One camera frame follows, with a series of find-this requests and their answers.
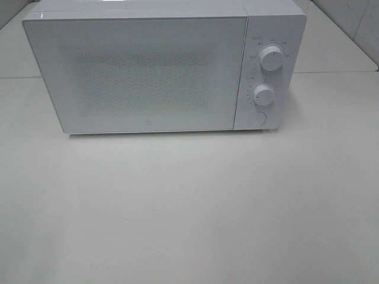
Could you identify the round door release button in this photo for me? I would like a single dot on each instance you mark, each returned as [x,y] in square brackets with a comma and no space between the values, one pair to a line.
[257,120]

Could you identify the white dial knob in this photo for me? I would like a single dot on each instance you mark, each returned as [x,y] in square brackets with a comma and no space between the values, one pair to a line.
[271,57]
[264,95]

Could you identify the white microwave door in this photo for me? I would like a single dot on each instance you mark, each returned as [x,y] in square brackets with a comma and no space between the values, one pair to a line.
[147,75]

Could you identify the white microwave oven body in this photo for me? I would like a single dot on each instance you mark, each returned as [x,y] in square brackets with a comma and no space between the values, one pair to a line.
[268,22]

